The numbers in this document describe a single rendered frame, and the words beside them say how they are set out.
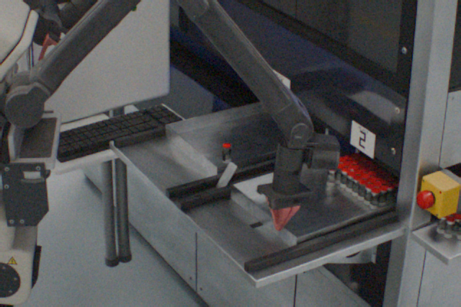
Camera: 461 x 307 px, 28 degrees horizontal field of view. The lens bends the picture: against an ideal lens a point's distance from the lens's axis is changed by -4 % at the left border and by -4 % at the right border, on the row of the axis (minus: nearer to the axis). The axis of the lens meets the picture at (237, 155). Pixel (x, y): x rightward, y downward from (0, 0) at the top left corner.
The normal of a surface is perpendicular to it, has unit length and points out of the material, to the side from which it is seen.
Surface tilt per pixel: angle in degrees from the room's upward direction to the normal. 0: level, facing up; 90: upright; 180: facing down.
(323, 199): 0
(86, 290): 0
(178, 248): 90
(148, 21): 90
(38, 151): 0
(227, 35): 91
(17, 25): 42
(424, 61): 90
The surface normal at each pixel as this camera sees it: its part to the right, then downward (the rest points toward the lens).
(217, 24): 0.20, 0.51
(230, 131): 0.02, -0.88
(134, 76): 0.57, 0.40
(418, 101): -0.85, 0.23
